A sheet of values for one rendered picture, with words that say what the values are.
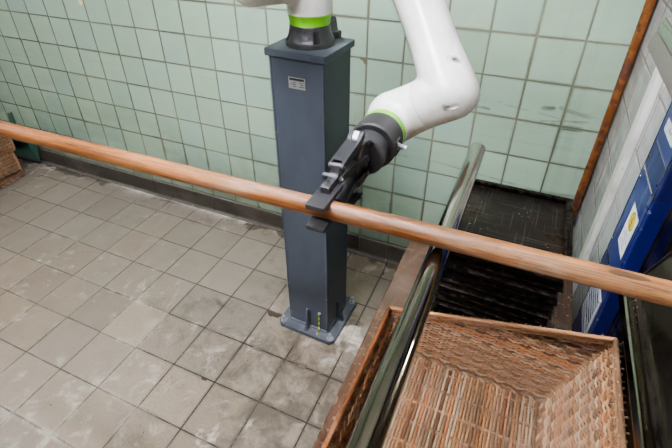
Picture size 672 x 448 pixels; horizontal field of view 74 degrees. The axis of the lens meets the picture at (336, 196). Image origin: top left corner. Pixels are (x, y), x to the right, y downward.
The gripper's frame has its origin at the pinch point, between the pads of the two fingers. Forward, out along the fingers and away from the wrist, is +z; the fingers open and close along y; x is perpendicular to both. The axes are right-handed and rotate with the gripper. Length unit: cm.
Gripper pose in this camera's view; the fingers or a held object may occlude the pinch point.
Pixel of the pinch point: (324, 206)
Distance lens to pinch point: 67.3
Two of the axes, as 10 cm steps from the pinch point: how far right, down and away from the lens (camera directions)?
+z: -3.9, 5.2, -7.6
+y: 0.0, 8.3, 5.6
